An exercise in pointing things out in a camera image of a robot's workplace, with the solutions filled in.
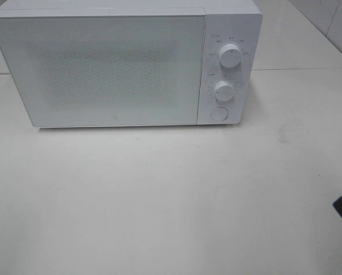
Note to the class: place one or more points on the round white door button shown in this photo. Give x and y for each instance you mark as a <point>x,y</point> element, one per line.
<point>219,114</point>

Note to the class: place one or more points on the white round knob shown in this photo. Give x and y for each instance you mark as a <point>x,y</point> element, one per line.
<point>224,91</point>
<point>230,54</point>

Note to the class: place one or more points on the white microwave door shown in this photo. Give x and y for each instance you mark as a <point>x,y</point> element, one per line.
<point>97,72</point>

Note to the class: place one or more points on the white microwave oven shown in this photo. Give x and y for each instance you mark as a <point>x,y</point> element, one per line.
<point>225,21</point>

